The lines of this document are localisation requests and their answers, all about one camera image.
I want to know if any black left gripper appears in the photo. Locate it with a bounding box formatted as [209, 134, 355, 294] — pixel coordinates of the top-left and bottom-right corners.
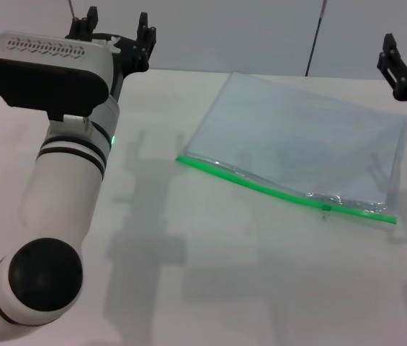
[64, 6, 158, 102]

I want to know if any clear document bag green zipper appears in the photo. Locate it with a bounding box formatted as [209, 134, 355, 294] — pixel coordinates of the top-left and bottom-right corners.
[176, 71, 407, 225]

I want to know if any white cable tie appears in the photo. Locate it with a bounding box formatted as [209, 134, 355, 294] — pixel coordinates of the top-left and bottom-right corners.
[97, 35, 122, 54]

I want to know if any gray black left wrist camera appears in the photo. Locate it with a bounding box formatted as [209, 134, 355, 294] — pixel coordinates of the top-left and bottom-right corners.
[0, 31, 115, 122]

